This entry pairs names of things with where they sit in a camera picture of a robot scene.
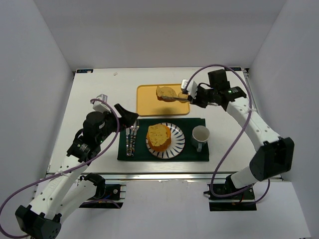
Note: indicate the white blue striped plate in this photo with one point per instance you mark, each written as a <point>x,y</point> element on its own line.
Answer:
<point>177,143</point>

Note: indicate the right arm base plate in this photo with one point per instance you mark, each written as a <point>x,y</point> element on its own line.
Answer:
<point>240,202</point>

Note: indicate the blue label right corner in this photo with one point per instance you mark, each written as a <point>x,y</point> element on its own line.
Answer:
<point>236,68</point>

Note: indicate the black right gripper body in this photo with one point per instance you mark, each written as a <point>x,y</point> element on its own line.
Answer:
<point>197,98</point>

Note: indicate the round orange bread loaf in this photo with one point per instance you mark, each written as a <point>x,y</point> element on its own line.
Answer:
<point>162,148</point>

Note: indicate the seeded bread slice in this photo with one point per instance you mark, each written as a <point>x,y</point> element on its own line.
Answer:
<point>157,127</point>
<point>165,94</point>

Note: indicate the blue label left corner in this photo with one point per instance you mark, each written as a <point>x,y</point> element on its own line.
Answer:
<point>84,71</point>

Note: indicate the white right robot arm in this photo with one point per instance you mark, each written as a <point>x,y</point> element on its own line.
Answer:
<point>274,154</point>

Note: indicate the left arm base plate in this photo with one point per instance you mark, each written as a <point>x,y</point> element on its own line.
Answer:
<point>112,198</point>

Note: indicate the blue label corner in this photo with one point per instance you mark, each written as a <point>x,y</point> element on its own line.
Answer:
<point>84,71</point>
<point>236,68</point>

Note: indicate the metal spoon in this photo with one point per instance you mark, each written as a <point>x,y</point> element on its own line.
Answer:
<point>128,141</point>

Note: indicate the metal tongs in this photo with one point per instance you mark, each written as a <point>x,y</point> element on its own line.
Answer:
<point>173,99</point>

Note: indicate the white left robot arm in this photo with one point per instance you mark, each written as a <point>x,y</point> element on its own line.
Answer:
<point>43,217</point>

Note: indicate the white mug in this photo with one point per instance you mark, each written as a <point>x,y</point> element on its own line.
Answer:
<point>200,136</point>

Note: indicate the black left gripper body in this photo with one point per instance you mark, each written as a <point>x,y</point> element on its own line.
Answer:
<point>117,118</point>

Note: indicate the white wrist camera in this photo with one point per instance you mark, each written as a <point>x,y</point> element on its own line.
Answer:
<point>189,87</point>
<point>99,106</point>

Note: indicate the dark green placemat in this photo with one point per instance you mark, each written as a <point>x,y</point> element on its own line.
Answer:
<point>189,152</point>

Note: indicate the yellow plastic tray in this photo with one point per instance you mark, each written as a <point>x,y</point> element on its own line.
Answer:
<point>148,105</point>

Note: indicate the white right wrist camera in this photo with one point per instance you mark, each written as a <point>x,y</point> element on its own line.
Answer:
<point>189,87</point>

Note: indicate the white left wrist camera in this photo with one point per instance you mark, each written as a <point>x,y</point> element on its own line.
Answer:
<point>99,106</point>

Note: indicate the small round bun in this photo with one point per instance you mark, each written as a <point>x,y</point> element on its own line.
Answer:
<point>182,97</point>

